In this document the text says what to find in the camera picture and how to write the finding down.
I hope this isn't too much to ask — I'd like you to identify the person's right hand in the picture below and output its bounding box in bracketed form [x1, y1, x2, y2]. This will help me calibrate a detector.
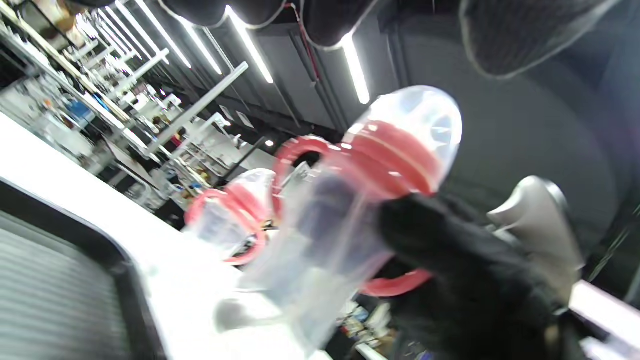
[377, 192, 591, 360]

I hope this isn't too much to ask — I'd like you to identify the person's left hand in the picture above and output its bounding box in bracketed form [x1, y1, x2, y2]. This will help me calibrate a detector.
[160, 0, 621, 79]

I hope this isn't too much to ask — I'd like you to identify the row of ceiling light bars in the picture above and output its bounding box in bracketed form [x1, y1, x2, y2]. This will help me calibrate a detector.
[95, 0, 371, 106]

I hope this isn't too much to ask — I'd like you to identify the clear baby bottle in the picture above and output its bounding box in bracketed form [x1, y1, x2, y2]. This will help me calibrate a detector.
[182, 169, 278, 266]
[240, 86, 463, 351]

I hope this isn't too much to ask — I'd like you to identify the white metal frame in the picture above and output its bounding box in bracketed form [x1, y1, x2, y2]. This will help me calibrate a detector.
[107, 47, 249, 156]

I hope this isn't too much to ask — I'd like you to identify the black grey hand controller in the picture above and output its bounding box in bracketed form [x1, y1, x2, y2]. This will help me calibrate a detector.
[487, 175, 586, 306]

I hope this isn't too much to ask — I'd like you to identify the black plastic tray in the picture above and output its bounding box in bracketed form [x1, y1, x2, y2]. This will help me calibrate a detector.
[0, 177, 168, 360]

